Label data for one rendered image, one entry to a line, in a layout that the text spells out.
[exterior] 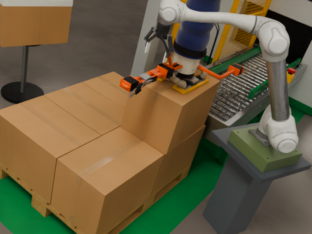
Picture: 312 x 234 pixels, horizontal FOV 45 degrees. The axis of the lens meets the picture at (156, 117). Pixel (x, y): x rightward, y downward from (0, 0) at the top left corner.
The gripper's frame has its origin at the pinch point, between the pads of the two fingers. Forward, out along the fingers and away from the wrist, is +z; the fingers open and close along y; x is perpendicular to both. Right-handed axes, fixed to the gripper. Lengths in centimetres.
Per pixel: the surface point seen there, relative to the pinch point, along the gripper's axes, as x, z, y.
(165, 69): -13.0, 10.9, -1.9
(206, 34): -40.4, -11.0, -8.2
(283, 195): -125, 121, -91
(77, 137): 24, 67, 27
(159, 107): -11.0, 36.4, -6.7
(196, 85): -41.5, 24.8, -12.2
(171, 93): -18.4, 27.0, -7.9
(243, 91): -162, 67, -9
